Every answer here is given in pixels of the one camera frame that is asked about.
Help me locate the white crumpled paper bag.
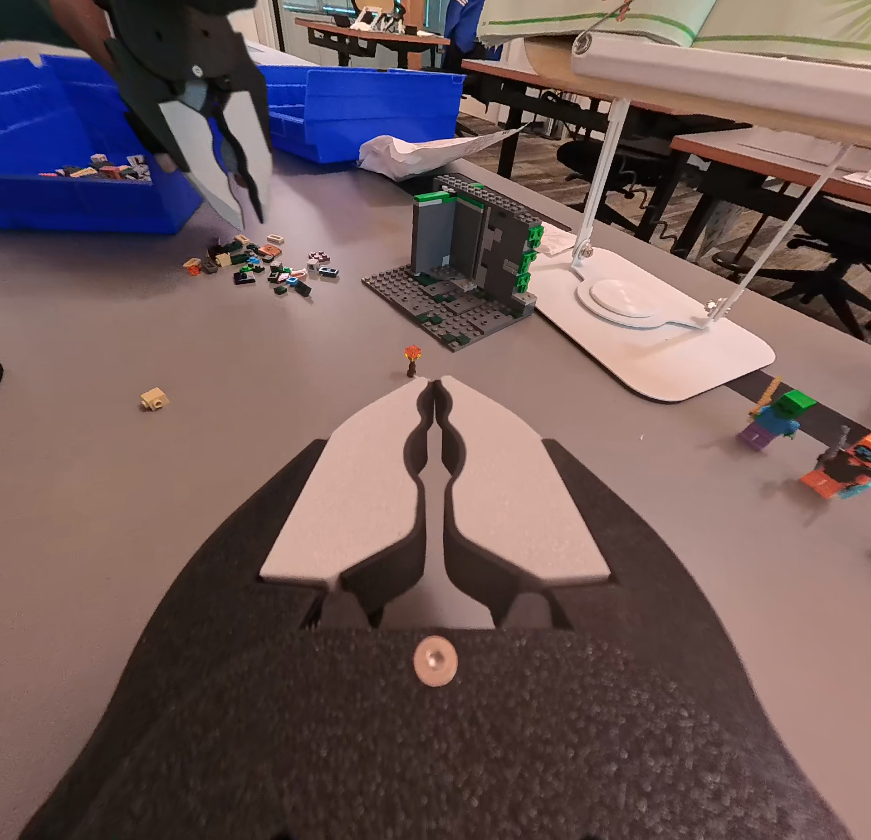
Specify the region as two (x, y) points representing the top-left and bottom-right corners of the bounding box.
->
(357, 122), (533, 182)

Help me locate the zombie figure holding tan sword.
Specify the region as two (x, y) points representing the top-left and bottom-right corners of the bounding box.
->
(737, 375), (819, 453)

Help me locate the orange toy figure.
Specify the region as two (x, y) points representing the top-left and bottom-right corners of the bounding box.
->
(798, 424), (871, 502)

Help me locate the black office chair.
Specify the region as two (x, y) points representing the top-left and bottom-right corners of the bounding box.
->
(557, 138), (657, 232)
(711, 194), (871, 341)

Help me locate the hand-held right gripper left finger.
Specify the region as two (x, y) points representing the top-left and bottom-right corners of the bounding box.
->
(260, 377), (432, 629)

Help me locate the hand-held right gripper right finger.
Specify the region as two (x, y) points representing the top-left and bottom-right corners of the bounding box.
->
(435, 375), (611, 629)

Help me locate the grey toy brick building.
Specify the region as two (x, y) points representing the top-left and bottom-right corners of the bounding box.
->
(361, 173), (547, 353)

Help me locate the grey desk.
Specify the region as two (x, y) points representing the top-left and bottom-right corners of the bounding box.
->
(0, 37), (871, 840)

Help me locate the white book stand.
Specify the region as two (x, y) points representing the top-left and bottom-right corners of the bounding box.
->
(523, 30), (871, 404)

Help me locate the person's left hand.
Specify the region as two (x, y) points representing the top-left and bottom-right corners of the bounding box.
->
(42, 0), (118, 68)

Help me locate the blue jacket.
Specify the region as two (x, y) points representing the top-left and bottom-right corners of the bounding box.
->
(445, 0), (492, 50)

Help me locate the person's left forearm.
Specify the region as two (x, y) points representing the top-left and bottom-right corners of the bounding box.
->
(0, 0), (55, 44)

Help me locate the blue plastic bin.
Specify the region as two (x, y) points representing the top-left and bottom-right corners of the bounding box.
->
(0, 53), (206, 237)
(257, 64), (310, 150)
(303, 68), (468, 166)

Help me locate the pile of small toy bricks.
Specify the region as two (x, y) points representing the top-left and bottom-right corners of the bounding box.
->
(181, 233), (341, 301)
(37, 151), (155, 185)

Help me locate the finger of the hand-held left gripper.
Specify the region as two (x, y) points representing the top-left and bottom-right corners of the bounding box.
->
(157, 81), (249, 233)
(212, 81), (276, 227)

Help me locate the wooden-top office desk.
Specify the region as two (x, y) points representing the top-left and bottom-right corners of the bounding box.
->
(669, 127), (871, 208)
(461, 56), (685, 182)
(294, 17), (451, 71)

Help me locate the pale green instruction booklet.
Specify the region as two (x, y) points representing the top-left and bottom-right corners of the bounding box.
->
(475, 0), (871, 67)

